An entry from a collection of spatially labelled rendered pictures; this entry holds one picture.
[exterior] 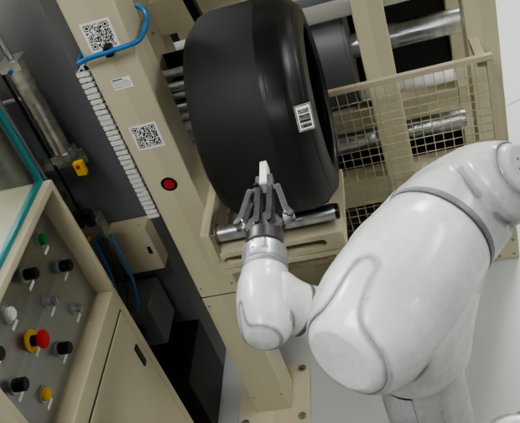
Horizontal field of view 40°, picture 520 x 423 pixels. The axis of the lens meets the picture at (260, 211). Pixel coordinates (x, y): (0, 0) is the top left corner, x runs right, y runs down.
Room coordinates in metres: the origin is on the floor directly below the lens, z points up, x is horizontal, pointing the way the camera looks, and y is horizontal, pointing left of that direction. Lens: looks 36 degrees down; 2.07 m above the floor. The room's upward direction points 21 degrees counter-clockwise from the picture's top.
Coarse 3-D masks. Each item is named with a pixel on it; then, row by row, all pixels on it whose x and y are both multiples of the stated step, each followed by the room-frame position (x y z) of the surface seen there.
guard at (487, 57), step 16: (448, 64) 1.82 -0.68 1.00; (464, 64) 1.81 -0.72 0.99; (384, 80) 1.87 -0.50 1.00; (400, 80) 1.86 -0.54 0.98; (384, 96) 1.88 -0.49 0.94; (416, 96) 1.85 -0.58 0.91; (496, 96) 1.79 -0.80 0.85; (384, 112) 1.89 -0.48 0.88; (480, 112) 1.81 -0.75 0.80; (496, 112) 1.79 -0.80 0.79; (352, 128) 1.91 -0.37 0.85; (432, 128) 1.85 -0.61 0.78; (464, 128) 1.82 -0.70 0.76; (496, 128) 1.79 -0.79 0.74; (352, 144) 1.92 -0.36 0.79; (464, 144) 1.82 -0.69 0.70; (352, 160) 1.92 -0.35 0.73; (384, 160) 1.89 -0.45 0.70; (384, 176) 1.89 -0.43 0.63; (336, 256) 1.96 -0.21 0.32
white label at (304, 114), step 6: (294, 108) 1.38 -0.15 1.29; (300, 108) 1.38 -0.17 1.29; (306, 108) 1.38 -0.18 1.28; (300, 114) 1.38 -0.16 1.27; (306, 114) 1.38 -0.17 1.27; (312, 114) 1.38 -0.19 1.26; (300, 120) 1.37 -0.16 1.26; (306, 120) 1.37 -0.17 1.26; (312, 120) 1.37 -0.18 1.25; (300, 126) 1.37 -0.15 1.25; (306, 126) 1.37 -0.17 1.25; (312, 126) 1.37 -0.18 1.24; (300, 132) 1.36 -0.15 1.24
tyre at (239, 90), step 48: (288, 0) 1.68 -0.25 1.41; (192, 48) 1.58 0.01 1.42; (240, 48) 1.51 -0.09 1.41; (288, 48) 1.48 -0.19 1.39; (192, 96) 1.50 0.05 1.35; (240, 96) 1.43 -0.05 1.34; (288, 96) 1.40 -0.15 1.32; (240, 144) 1.39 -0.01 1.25; (288, 144) 1.36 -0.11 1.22; (336, 144) 1.65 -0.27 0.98; (240, 192) 1.40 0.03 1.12; (288, 192) 1.38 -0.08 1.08
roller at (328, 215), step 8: (320, 208) 1.48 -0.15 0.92; (328, 208) 1.47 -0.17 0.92; (336, 208) 1.47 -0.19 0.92; (280, 216) 1.51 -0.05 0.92; (296, 216) 1.49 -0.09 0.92; (304, 216) 1.48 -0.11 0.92; (312, 216) 1.48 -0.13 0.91; (320, 216) 1.47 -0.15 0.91; (328, 216) 1.46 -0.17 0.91; (336, 216) 1.46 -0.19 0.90; (232, 224) 1.56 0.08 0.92; (288, 224) 1.49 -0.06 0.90; (296, 224) 1.49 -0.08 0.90; (304, 224) 1.48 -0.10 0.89; (216, 232) 1.56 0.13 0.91; (224, 232) 1.54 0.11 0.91; (232, 232) 1.54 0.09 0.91; (240, 232) 1.53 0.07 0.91; (224, 240) 1.54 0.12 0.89
